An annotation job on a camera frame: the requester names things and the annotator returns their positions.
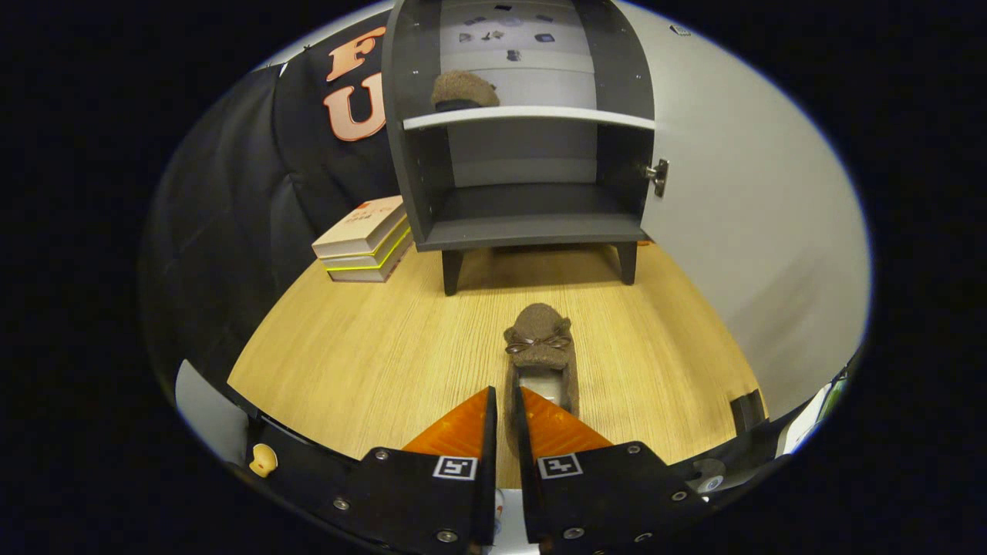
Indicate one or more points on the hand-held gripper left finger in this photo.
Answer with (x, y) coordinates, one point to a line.
(490, 493)

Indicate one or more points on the pale thick book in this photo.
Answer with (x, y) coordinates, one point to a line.
(358, 276)

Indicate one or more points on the white and green item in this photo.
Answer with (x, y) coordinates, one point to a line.
(802, 432)

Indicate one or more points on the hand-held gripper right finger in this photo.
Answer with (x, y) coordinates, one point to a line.
(524, 493)

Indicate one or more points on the black backdrop cloth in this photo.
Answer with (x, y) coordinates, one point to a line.
(231, 193)

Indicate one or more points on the dark grey shoe cabinet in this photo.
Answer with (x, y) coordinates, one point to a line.
(532, 223)

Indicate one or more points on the brown fuzzy slipper shoe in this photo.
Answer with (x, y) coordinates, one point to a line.
(540, 354)
(465, 89)

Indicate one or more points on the white shoe cabinet door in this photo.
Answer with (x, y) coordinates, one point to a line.
(756, 231)

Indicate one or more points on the book with yellow edge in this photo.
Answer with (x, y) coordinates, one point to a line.
(362, 263)

